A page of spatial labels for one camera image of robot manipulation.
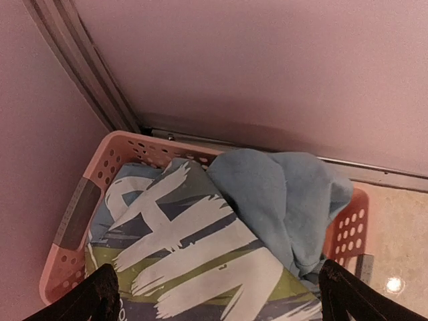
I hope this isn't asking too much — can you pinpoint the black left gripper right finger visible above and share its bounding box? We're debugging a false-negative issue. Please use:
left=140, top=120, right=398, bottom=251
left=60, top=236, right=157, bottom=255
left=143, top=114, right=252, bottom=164
left=319, top=259, right=423, bottom=321

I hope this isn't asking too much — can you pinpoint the light blue printed t-shirt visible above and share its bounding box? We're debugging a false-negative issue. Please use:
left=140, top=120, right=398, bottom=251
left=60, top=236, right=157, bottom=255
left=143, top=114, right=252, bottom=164
left=85, top=149, right=354, bottom=320

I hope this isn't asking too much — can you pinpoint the left aluminium frame post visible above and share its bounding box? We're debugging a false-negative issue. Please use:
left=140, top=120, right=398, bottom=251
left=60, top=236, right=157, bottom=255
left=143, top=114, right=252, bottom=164
left=23, top=1, right=140, bottom=132

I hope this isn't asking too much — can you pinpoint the pink plastic basket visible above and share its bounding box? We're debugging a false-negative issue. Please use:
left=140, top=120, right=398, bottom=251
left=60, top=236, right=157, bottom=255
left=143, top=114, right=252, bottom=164
left=39, top=130, right=374, bottom=305

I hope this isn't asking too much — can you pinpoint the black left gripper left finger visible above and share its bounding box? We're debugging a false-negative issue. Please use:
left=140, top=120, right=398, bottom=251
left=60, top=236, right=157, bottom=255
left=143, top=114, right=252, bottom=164
left=26, top=263, right=120, bottom=321

